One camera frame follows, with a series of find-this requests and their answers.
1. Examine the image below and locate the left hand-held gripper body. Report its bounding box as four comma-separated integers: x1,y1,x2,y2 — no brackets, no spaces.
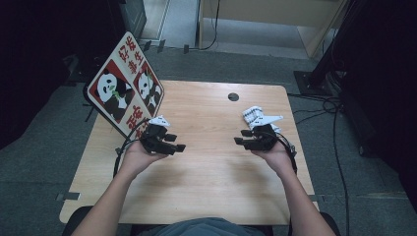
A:
140,115,172,155

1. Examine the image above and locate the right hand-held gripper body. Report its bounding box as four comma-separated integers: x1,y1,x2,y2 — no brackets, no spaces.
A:
251,114,285,152

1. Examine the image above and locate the panda print board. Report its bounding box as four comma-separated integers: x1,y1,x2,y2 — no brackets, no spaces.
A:
83,30,165,141

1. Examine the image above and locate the person's right hand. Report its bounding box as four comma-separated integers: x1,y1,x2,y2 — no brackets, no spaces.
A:
260,141,296,178

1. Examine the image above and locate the person's left hand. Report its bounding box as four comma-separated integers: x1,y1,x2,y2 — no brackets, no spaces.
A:
119,142,169,181

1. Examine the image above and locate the black metal stand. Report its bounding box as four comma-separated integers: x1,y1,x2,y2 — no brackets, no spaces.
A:
293,0,362,97

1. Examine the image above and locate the person's grey-blue shirt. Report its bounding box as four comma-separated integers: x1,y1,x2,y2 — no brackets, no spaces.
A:
137,216,268,236

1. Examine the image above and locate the black stand base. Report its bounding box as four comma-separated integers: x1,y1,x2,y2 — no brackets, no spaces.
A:
62,53,99,84

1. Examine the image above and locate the dark cabinet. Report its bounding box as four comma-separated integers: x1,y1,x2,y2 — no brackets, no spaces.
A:
107,0,148,43

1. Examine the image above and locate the beige wooden cabinet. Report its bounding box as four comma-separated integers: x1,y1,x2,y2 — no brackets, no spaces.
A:
198,0,349,59

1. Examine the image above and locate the right hand-held gripper cable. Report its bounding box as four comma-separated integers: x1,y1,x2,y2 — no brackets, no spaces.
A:
274,130,299,175

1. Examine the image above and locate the hand-held gripper cable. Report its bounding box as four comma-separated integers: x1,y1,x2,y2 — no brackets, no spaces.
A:
274,130,299,175
112,117,152,179

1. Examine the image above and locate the left hand-held gripper cable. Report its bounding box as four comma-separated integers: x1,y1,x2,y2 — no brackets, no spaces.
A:
112,117,152,179

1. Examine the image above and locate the black floor cable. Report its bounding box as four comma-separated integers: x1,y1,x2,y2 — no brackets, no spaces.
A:
287,92,351,236

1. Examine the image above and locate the black hanging cable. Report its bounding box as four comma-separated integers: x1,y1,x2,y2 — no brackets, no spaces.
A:
188,0,221,52

